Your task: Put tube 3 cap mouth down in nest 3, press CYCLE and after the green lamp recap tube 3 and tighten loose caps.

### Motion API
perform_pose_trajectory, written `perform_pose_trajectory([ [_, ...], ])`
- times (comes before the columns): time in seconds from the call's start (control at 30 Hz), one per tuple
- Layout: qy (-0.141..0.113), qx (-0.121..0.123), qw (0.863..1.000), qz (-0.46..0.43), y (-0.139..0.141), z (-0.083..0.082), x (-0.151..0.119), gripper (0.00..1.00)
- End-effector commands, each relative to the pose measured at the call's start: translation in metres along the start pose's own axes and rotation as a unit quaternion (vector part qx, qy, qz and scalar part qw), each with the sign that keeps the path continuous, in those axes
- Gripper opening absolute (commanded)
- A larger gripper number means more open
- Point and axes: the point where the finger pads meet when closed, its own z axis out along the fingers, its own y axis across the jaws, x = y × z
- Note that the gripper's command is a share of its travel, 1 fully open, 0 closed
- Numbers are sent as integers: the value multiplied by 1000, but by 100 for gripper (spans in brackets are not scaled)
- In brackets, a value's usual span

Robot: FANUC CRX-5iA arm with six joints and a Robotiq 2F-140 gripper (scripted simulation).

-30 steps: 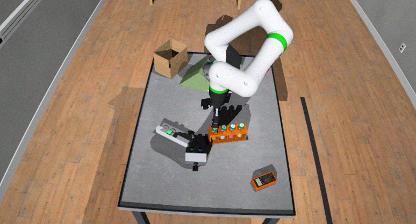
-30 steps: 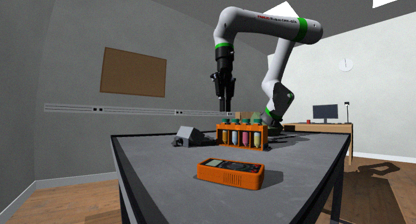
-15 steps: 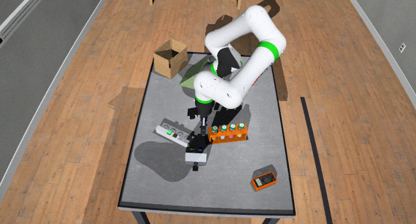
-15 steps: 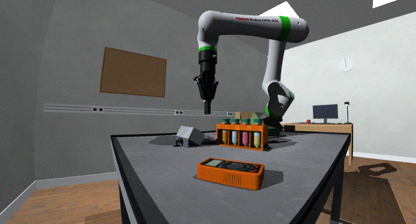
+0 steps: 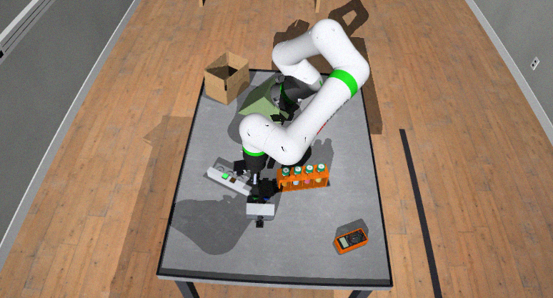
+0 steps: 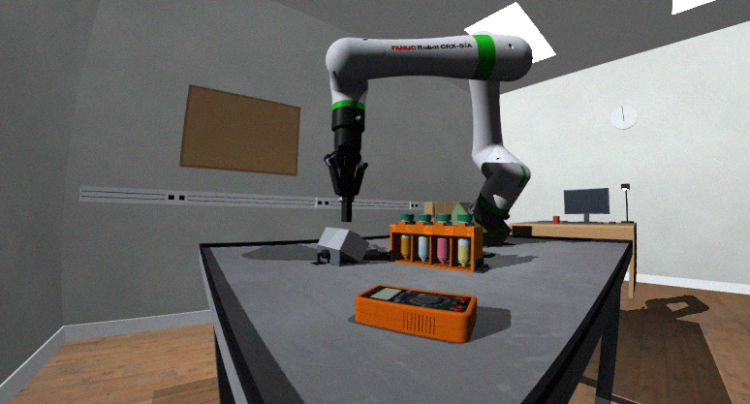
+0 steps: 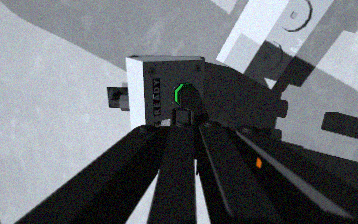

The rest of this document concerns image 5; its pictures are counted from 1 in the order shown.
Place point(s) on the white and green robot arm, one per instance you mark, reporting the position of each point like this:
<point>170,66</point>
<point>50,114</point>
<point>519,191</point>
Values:
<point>261,137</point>

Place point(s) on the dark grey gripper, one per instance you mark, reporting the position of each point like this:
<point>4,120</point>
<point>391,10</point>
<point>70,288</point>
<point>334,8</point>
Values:
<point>255,171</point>

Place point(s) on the orange digital multimeter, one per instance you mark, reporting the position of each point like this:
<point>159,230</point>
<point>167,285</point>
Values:
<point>351,240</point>

